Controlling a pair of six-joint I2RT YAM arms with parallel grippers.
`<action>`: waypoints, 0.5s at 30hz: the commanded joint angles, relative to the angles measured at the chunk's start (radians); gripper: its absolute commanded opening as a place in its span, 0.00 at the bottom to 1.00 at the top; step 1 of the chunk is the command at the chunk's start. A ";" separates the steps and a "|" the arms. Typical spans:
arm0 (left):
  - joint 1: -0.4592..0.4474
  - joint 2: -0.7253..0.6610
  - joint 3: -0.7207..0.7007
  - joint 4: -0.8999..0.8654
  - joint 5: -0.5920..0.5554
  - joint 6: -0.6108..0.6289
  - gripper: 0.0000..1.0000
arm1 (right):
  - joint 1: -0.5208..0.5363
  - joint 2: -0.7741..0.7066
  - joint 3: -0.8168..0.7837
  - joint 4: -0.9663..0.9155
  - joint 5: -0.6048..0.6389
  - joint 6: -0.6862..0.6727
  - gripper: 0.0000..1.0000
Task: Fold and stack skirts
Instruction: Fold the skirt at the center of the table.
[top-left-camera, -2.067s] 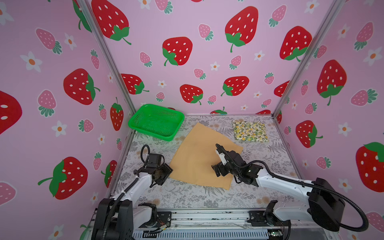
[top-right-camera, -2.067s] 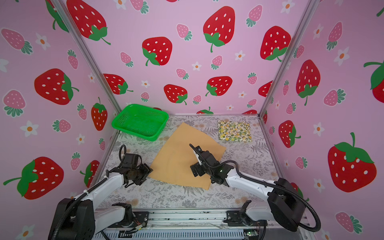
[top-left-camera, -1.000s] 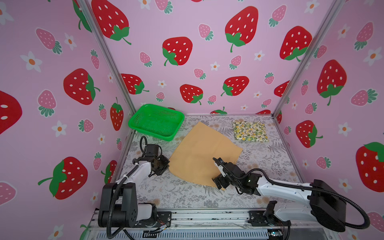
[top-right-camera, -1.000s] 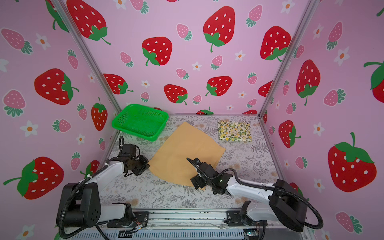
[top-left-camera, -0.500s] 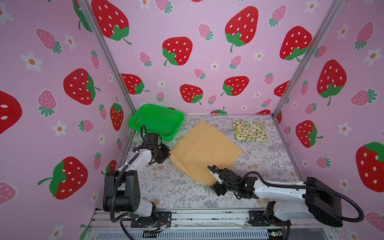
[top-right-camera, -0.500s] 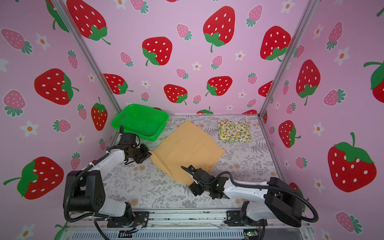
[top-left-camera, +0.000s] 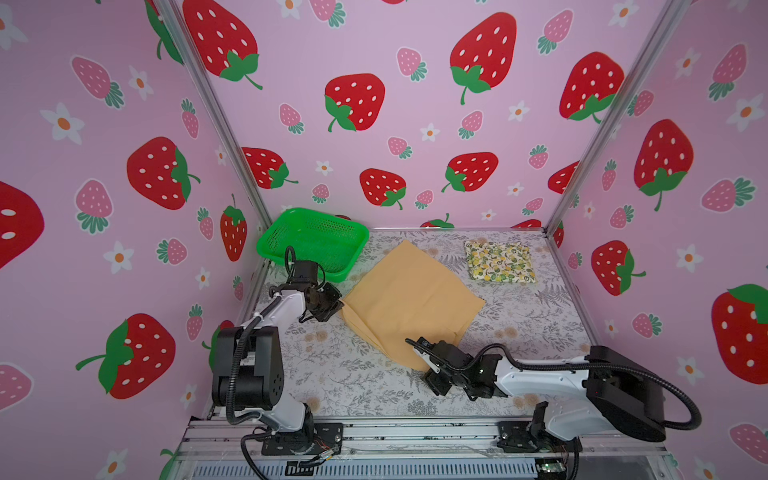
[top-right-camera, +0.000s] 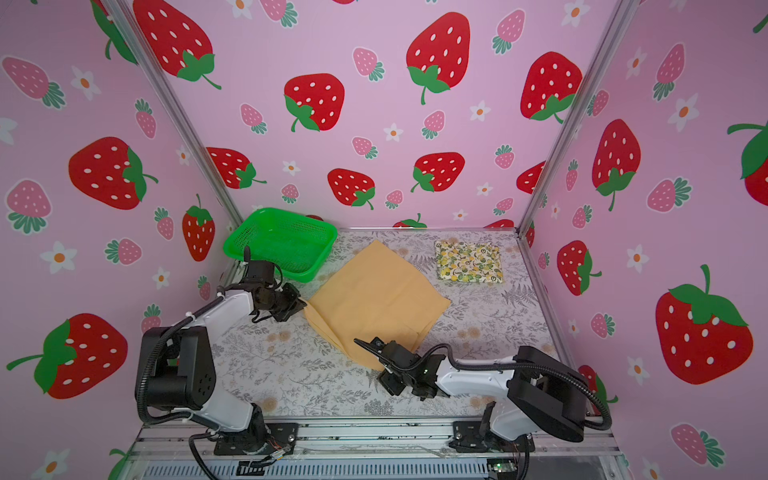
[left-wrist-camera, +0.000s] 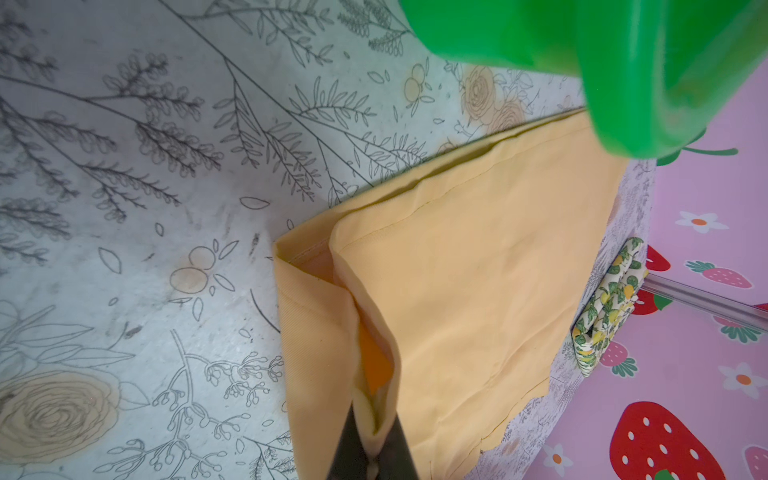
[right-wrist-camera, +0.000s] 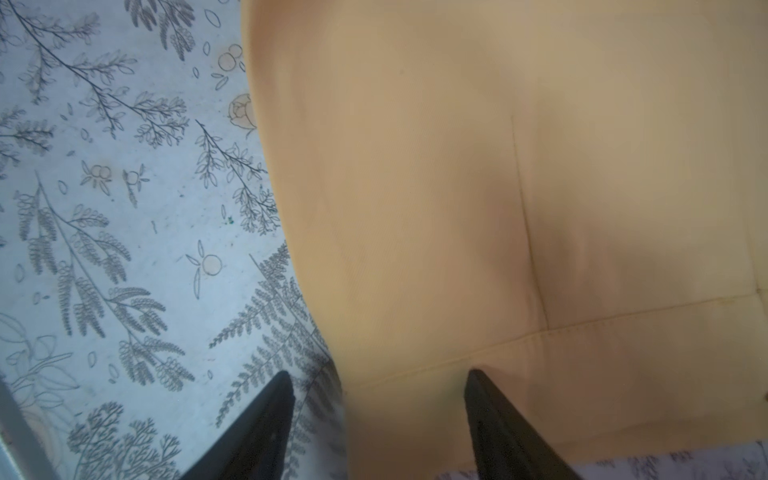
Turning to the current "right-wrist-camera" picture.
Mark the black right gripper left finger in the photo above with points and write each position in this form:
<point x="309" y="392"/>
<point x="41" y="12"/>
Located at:
<point x="254" y="446"/>

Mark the tan skirt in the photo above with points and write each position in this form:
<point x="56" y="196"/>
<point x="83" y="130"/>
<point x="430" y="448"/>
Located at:
<point x="570" y="196"/>

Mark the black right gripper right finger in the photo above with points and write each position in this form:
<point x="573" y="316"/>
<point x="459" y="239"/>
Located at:
<point x="504" y="443"/>

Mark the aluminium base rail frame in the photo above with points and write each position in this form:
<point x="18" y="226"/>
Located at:
<point x="22" y="455"/>

